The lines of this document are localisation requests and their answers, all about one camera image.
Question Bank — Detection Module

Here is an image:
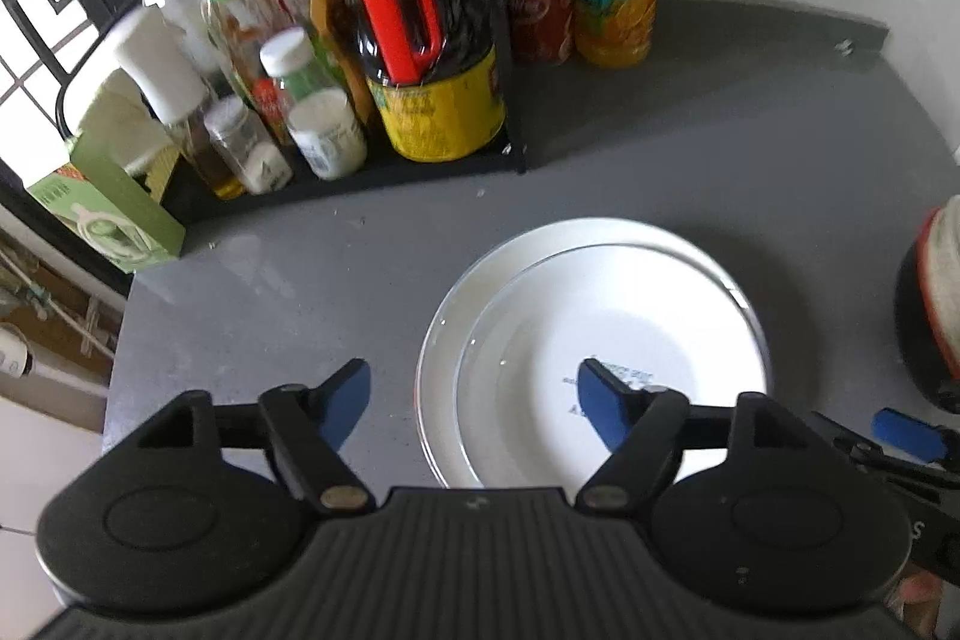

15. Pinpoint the large white plate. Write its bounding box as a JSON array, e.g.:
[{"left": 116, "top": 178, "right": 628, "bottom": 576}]
[{"left": 415, "top": 217, "right": 773, "bottom": 489}]

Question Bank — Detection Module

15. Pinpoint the black bowl red rim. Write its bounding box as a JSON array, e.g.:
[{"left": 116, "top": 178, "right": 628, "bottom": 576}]
[{"left": 894, "top": 206, "right": 960, "bottom": 412}]

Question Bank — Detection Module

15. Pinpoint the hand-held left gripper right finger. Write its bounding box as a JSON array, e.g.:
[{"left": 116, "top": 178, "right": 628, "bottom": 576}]
[{"left": 576, "top": 358, "right": 822, "bottom": 512}]

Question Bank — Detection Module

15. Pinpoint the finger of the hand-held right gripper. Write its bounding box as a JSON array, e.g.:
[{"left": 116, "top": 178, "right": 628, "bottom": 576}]
[
  {"left": 870, "top": 407, "right": 960, "bottom": 467},
  {"left": 810, "top": 411, "right": 912, "bottom": 482}
]

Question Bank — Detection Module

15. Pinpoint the black metal spice rack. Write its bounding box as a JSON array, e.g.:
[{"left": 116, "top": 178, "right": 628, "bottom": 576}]
[{"left": 0, "top": 0, "right": 527, "bottom": 229}]

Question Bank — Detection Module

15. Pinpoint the soy sauce bottle red handle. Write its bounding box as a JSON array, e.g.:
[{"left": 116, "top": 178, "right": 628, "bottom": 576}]
[{"left": 335, "top": 0, "right": 508, "bottom": 163}]

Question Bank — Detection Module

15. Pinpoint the orange sauce bottle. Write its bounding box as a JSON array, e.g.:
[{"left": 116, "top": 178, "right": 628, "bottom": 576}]
[{"left": 277, "top": 0, "right": 376, "bottom": 124}]

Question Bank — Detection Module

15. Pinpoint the white carton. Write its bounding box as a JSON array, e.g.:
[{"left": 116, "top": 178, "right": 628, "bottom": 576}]
[{"left": 75, "top": 70, "right": 177, "bottom": 176}]

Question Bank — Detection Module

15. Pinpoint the person's right hand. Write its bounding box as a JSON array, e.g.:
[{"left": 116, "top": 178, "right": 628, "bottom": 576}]
[{"left": 889, "top": 569, "right": 947, "bottom": 640}]

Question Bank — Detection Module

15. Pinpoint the small white plate blue print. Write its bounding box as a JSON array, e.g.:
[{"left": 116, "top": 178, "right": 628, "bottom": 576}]
[{"left": 454, "top": 244, "right": 767, "bottom": 489}]

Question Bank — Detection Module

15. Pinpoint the small clear spice jar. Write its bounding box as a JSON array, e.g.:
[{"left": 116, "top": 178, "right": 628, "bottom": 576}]
[{"left": 204, "top": 96, "right": 293, "bottom": 195}]

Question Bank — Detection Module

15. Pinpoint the red cola can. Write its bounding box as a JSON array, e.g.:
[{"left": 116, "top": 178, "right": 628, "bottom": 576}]
[{"left": 506, "top": 0, "right": 577, "bottom": 65}]

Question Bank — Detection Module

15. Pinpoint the green cardboard box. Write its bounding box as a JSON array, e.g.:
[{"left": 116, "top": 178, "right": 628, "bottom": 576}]
[{"left": 26, "top": 130, "right": 187, "bottom": 275}]

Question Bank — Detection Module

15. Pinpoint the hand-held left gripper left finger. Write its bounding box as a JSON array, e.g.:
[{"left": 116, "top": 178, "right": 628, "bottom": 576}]
[{"left": 135, "top": 356, "right": 377, "bottom": 513}]

